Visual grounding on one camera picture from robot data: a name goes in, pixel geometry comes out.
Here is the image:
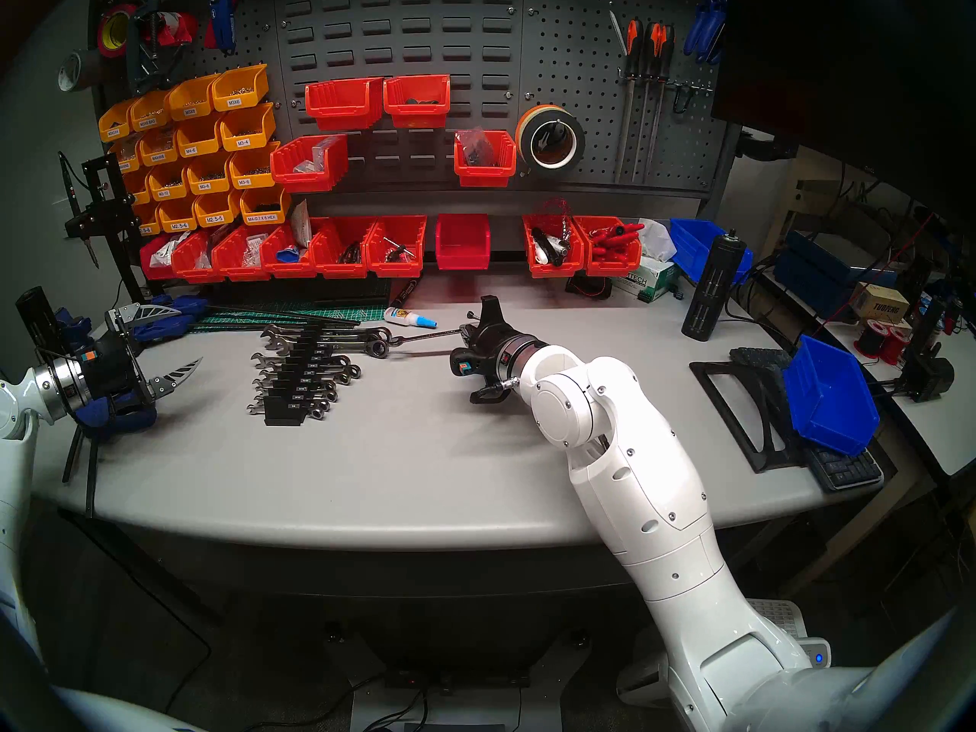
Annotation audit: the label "orange black handled screwdriver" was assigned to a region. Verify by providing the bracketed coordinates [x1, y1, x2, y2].
[631, 21, 663, 184]
[614, 19, 644, 182]
[647, 24, 676, 182]

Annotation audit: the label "yellow screw bin M3-6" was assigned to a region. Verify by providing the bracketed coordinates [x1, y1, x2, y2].
[227, 142, 281, 190]

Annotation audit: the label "black monitor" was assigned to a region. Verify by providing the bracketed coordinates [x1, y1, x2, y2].
[711, 0, 976, 228]

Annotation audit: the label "yellow screw bin M3-4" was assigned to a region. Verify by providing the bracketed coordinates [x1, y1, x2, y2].
[220, 103, 277, 152]

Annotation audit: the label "small cardboard box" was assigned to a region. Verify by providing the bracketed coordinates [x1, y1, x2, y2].
[849, 282, 912, 326]

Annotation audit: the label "yellow screw bin M3-8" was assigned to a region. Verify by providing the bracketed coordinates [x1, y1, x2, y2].
[185, 154, 233, 196]

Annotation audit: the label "dark blue crate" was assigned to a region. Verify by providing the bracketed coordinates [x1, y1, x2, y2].
[774, 230, 901, 319]

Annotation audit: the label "green white glove box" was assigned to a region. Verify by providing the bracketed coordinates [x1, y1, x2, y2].
[612, 256, 683, 304]

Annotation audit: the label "red wire spool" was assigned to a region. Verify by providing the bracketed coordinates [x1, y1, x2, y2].
[881, 326, 916, 367]
[854, 319, 891, 359]

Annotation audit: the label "black metal clamp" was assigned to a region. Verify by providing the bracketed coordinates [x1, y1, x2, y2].
[124, 0, 191, 95]

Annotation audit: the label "black power adapter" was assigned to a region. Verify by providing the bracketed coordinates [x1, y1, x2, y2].
[900, 296, 956, 403]

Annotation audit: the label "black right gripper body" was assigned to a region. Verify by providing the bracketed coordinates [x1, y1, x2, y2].
[450, 332, 528, 393]

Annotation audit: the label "grey duct tape roll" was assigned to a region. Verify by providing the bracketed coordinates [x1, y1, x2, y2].
[57, 50, 104, 93]

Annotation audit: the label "blue storage bin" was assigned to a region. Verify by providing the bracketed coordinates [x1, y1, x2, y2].
[669, 218, 756, 285]
[783, 334, 881, 457]

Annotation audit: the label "black wrench holder rack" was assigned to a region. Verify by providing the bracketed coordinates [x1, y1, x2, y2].
[263, 323, 329, 428]

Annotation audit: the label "black keyboard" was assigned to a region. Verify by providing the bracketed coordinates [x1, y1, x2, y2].
[730, 347, 885, 493]

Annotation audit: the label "red yellow tape roll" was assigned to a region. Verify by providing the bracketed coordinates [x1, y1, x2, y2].
[96, 5, 138, 59]

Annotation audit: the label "yellow screw bin M2.5-5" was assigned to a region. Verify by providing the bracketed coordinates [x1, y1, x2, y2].
[194, 191, 243, 229]

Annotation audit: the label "large orange white tape roll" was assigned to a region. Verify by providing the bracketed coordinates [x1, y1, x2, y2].
[515, 104, 586, 176]

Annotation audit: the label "yellow screw bin M4-6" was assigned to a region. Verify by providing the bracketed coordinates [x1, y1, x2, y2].
[175, 116, 226, 158]

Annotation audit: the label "black helping hand stand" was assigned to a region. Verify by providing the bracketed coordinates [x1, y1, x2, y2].
[59, 152, 149, 300]

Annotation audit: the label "yellow screw bin M3X6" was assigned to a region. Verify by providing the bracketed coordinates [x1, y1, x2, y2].
[210, 64, 270, 112]

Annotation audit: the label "white air purifier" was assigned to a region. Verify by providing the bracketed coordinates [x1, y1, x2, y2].
[616, 599, 832, 708]

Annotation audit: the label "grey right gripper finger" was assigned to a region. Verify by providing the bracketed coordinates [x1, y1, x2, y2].
[460, 294, 510, 339]

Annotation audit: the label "yellow screw bin M3X8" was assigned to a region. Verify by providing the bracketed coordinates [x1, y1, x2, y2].
[166, 75, 218, 121]

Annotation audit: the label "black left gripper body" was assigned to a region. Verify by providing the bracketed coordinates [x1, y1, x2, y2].
[72, 330, 157, 419]

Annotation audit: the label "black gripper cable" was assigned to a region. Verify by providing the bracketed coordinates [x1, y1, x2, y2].
[469, 376, 523, 405]

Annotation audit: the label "green cutting mat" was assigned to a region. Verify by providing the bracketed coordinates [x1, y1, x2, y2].
[187, 302, 390, 335]

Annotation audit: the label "yellow screw bin M4 HEX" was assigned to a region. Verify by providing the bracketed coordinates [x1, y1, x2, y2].
[239, 185, 292, 226]

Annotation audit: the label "black pegboard hook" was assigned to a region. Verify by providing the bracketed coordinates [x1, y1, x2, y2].
[669, 82, 714, 115]

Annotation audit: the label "black water bottle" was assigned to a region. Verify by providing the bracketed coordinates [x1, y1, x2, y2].
[681, 230, 750, 342]

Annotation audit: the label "red handled tools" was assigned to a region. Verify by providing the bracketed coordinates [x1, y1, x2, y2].
[589, 221, 645, 255]

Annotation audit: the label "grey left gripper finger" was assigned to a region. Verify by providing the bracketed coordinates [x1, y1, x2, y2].
[145, 355, 203, 400]
[107, 300, 182, 335]

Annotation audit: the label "white plastic bag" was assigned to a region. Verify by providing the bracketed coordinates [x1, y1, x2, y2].
[637, 218, 678, 263]

